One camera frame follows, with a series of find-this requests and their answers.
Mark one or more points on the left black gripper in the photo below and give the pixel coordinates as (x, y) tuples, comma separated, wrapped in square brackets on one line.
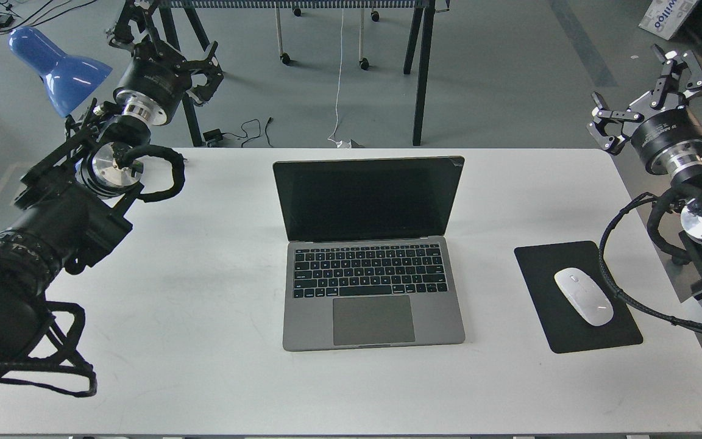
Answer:
[(159, 76)]

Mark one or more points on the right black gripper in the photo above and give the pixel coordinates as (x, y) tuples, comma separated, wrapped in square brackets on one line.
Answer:
[(671, 141)]

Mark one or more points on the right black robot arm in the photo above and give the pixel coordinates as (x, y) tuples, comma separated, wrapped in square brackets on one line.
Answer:
[(675, 223)]

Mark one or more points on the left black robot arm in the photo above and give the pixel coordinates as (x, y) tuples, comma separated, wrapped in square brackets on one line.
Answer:
[(75, 199)]

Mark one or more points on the cardboard box with print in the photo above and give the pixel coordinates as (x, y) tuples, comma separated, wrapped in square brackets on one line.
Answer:
[(665, 18)]

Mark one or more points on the blue desk lamp shade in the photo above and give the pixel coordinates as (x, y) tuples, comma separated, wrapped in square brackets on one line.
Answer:
[(68, 79)]

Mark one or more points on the white rolling cart legs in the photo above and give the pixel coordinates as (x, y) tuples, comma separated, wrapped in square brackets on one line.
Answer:
[(325, 31)]

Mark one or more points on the white computer mouse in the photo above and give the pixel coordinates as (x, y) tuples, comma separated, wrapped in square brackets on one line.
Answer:
[(585, 295)]

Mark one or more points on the black mouse pad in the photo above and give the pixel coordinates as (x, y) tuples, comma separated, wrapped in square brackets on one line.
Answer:
[(565, 330)]

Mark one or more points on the grey open laptop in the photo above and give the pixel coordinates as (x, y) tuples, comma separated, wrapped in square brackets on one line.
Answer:
[(367, 262)]

